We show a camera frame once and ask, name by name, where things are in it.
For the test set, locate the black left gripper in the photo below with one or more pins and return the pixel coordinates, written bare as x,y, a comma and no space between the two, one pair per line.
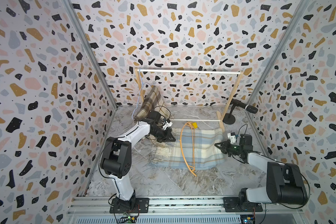
168,134

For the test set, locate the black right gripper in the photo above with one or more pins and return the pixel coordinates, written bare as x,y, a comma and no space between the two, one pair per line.
224,144

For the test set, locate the blue plaid scarf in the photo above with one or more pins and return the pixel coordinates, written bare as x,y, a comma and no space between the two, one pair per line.
192,147

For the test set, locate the brown plaid fringed scarf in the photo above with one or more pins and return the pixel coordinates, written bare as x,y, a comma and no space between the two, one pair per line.
152,102

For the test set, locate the light blue wire hanger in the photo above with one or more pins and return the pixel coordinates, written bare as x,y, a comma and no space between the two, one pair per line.
140,95

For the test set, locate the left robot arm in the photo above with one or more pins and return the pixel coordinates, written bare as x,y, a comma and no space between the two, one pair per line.
116,158

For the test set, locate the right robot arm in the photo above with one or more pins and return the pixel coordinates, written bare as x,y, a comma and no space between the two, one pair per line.
285,183

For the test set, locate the yellow block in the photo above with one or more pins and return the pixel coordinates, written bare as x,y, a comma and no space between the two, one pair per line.
194,125

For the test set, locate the white top rack rod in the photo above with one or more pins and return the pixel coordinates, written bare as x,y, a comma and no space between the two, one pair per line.
190,71

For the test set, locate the green circuit board right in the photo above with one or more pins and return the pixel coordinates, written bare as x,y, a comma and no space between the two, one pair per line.
247,219

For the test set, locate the green circuit board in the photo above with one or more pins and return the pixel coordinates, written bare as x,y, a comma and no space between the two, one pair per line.
247,219
128,219

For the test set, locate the green circuit board left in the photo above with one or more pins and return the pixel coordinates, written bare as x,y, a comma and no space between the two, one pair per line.
128,219

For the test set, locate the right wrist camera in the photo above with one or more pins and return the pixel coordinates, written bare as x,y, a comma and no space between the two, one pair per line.
233,137

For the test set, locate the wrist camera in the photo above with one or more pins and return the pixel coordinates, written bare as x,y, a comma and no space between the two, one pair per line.
233,137
166,124

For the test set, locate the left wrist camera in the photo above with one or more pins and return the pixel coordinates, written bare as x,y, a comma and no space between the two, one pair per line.
166,124

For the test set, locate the wooden clothes rack frame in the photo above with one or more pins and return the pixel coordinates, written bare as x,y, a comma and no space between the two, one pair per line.
231,96

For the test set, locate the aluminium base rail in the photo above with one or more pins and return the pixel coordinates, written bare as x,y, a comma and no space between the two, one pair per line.
177,210

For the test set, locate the aluminium corner post right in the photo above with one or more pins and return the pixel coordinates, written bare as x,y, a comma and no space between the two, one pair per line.
302,6

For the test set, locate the aluminium corner post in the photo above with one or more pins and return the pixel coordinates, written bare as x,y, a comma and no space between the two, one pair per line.
302,6
90,91

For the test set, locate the aluminium corner post left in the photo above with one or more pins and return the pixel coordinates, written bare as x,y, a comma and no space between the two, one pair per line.
90,91

